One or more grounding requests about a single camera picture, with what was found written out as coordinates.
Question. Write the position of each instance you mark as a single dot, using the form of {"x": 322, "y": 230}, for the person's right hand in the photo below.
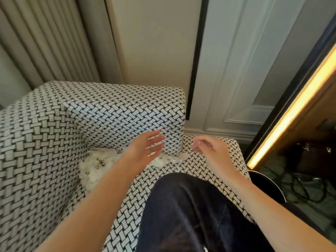
{"x": 220, "y": 157}

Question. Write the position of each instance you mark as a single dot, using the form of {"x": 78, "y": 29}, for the person's left hand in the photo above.
{"x": 139, "y": 154}

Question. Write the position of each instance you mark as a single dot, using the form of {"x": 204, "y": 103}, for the pile of white paper scraps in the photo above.
{"x": 97, "y": 165}

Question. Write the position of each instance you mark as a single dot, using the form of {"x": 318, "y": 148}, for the black white woven-pattern sofa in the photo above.
{"x": 39, "y": 141}

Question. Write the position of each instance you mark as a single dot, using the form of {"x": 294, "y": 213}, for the person's right forearm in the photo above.
{"x": 278, "y": 215}

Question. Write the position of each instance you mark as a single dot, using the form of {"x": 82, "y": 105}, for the person's left forearm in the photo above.
{"x": 89, "y": 209}

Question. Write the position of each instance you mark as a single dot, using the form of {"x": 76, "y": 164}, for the black round trash bin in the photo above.
{"x": 267, "y": 186}

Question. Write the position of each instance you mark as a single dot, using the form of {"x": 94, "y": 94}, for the lit yellow light strip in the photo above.
{"x": 294, "y": 110}

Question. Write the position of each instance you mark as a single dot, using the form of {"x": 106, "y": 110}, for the brown handbag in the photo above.
{"x": 312, "y": 160}

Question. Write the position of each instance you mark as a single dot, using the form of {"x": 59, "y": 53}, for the wooden headboard panel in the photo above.
{"x": 315, "y": 115}

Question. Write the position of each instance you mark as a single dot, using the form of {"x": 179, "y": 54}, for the pleated beige curtain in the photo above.
{"x": 52, "y": 36}

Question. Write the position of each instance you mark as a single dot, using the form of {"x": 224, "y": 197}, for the sheer white curtain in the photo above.
{"x": 13, "y": 76}

